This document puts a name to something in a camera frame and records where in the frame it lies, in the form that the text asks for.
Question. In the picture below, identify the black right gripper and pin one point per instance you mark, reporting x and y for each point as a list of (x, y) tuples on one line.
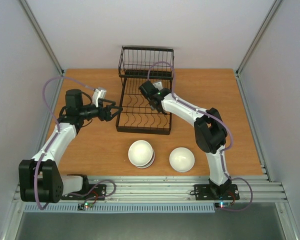
[(155, 105)]

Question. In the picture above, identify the green circuit board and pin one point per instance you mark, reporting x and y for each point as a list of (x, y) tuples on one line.
[(84, 206), (222, 204)]

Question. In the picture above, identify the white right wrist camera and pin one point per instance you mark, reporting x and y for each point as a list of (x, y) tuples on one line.
[(158, 85)]

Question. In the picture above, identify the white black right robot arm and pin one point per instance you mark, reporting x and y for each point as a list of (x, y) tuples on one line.
[(209, 130)]

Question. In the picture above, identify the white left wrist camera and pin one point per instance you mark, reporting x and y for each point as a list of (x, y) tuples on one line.
[(99, 93)]

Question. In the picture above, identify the black wire dish rack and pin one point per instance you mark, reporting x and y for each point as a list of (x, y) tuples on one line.
[(143, 71)]

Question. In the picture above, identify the right green circuit board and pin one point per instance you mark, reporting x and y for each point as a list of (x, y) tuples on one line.
[(222, 204)]

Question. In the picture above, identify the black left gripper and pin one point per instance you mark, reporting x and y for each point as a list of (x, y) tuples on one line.
[(107, 116)]

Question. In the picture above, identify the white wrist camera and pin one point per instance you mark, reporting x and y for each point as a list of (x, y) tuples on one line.
[(99, 93), (158, 85)]

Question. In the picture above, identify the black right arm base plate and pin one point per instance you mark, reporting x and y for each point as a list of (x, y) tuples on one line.
[(202, 192)]

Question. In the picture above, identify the left green circuit board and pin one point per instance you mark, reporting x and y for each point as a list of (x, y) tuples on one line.
[(84, 206)]

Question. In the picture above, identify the orange bowl white inside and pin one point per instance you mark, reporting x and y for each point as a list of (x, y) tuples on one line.
[(141, 154)]

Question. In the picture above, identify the grey slotted cable duct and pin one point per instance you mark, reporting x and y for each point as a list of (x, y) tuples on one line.
[(131, 208)]

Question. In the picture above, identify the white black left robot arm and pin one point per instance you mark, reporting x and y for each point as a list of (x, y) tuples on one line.
[(39, 178)]

